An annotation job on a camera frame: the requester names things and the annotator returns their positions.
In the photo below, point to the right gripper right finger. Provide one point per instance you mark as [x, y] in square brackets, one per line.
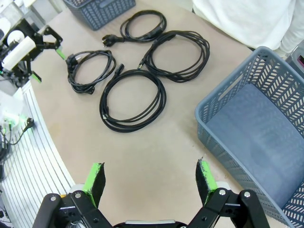
[213, 209]

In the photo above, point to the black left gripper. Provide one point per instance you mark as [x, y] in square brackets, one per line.
[25, 27]

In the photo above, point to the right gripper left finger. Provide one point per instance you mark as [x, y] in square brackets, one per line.
[78, 206]

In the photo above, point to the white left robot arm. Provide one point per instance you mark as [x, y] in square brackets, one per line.
[19, 53]

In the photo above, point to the person's left forearm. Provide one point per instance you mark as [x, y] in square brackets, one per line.
[294, 42]

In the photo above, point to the grey-blue plastic lattice basket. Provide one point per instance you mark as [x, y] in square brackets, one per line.
[102, 14]
[249, 133]

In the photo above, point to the grey device with pink panel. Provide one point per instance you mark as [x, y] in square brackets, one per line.
[297, 59]

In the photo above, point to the person in white sweatshirt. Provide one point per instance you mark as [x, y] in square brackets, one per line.
[237, 19]

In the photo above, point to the aluminium slotted table frame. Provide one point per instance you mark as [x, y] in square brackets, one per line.
[31, 166]

